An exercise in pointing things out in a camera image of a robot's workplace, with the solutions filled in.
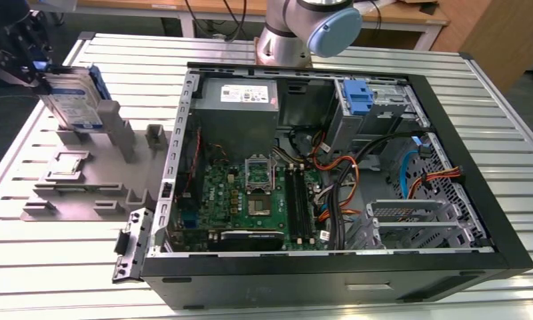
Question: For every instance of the grey metal drive cage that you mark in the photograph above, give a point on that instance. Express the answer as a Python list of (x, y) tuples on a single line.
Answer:
[(364, 130)]

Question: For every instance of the blue drive latch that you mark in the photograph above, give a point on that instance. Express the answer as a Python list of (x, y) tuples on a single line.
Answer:
[(357, 96)]

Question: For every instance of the metal disk bay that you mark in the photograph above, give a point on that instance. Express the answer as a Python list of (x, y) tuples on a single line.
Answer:
[(414, 225)]

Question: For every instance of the grey power supply unit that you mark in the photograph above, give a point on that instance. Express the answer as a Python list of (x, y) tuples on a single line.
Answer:
[(234, 126)]

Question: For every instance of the black open PC case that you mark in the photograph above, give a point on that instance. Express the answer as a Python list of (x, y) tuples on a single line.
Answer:
[(293, 286)]

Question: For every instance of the silver CPU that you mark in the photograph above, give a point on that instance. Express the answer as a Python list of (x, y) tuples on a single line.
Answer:
[(66, 166)]

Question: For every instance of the grey parts rack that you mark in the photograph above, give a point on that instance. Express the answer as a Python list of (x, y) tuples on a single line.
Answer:
[(101, 173)]

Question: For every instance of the grey expansion card latch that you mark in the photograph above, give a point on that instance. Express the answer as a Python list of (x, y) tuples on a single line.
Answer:
[(134, 240)]

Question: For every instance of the wooden desk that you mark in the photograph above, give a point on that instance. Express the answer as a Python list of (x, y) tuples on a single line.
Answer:
[(114, 6)]

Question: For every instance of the CPU socket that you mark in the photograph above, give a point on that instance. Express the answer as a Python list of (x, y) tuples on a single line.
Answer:
[(261, 205)]

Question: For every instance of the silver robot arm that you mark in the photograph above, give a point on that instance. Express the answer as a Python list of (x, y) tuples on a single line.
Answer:
[(284, 43)]

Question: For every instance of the green RAM stick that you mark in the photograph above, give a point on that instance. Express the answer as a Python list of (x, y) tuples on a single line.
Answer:
[(70, 190)]

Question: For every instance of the black RAM slot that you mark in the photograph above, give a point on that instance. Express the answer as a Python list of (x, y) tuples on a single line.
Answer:
[(306, 203), (294, 203)]

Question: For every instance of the blue expansion slot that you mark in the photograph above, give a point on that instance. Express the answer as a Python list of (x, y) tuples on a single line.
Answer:
[(189, 221)]

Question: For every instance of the green motherboard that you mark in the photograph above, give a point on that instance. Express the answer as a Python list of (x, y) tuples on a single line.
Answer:
[(221, 200)]

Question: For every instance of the black graphics card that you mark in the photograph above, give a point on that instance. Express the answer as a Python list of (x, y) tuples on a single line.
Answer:
[(248, 241)]

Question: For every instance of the hard disk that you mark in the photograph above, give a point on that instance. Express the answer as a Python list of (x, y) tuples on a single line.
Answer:
[(73, 106)]

